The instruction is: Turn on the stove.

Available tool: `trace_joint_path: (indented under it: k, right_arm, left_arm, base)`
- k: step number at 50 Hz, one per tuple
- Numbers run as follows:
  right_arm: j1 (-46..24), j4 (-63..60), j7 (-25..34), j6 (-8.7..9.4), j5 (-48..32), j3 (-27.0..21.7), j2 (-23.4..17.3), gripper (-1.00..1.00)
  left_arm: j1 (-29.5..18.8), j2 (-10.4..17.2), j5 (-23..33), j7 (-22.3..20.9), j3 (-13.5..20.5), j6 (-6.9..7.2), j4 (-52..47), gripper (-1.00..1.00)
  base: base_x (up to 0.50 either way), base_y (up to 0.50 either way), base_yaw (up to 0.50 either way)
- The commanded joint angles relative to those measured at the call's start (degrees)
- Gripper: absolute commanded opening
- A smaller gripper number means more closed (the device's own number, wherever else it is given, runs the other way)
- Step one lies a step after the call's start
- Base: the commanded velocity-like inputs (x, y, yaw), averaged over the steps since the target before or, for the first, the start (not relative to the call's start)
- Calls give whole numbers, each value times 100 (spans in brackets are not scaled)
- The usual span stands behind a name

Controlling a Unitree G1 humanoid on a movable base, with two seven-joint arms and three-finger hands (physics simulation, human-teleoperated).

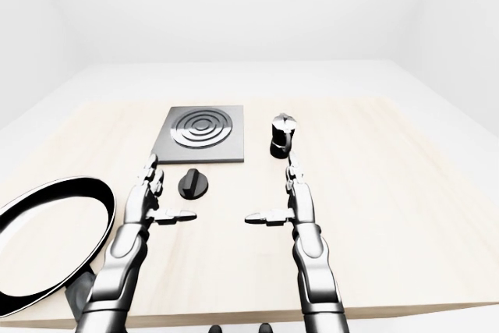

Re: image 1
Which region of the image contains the round black stove knob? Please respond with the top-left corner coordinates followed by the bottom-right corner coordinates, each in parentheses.
top-left (178, 168), bottom-right (210, 200)

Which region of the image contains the flat dark stove plate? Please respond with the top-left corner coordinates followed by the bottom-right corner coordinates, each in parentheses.
top-left (152, 105), bottom-right (245, 165)

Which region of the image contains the black and silver moka pot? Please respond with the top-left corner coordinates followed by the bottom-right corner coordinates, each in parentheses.
top-left (269, 112), bottom-right (294, 158)

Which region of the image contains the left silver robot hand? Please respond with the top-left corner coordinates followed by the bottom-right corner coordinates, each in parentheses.
top-left (123, 153), bottom-right (198, 227)

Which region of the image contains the black frying pan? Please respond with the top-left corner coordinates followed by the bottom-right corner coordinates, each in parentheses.
top-left (0, 175), bottom-right (118, 306)

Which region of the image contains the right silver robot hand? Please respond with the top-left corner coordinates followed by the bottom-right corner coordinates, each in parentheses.
top-left (244, 152), bottom-right (317, 228)

